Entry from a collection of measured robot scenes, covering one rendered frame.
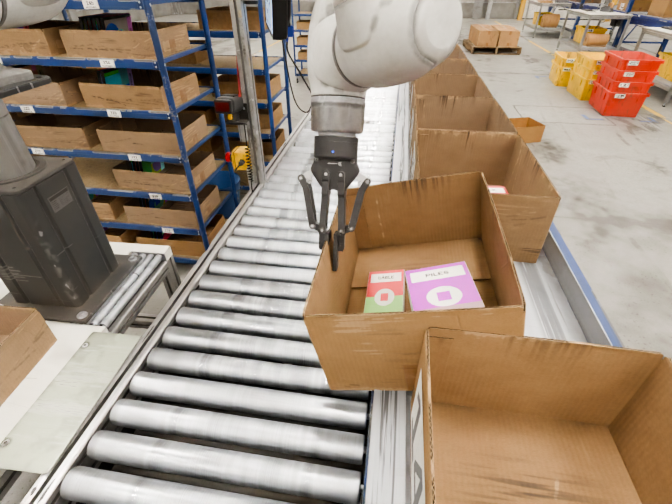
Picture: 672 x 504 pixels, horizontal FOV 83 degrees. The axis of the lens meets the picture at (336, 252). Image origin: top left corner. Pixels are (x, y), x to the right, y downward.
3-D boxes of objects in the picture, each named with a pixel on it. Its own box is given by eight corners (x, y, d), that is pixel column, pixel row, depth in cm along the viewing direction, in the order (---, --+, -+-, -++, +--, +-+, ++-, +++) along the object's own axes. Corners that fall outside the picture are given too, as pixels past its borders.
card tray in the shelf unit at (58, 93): (-9, 102, 175) (-21, 79, 169) (43, 86, 199) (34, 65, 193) (68, 106, 169) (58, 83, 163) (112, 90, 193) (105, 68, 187)
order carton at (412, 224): (357, 250, 94) (342, 188, 84) (484, 238, 86) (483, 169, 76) (328, 391, 62) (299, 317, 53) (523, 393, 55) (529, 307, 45)
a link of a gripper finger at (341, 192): (339, 169, 68) (346, 169, 68) (340, 231, 71) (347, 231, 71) (335, 171, 64) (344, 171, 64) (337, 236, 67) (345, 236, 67)
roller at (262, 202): (254, 206, 146) (252, 194, 143) (390, 216, 139) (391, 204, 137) (249, 212, 142) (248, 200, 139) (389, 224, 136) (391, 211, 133)
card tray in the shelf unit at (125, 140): (102, 150, 181) (94, 129, 175) (137, 129, 205) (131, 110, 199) (182, 155, 176) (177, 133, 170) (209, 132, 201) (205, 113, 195)
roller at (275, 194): (259, 198, 151) (258, 186, 148) (391, 208, 145) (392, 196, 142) (255, 204, 147) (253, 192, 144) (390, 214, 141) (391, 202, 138)
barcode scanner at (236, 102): (215, 129, 128) (211, 96, 123) (229, 123, 139) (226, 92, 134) (234, 130, 128) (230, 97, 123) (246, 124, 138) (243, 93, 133)
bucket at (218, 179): (194, 226, 264) (184, 188, 246) (213, 204, 288) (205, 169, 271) (237, 230, 260) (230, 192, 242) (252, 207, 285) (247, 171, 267)
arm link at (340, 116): (316, 100, 67) (315, 135, 69) (305, 94, 59) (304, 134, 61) (367, 102, 66) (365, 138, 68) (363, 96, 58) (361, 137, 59)
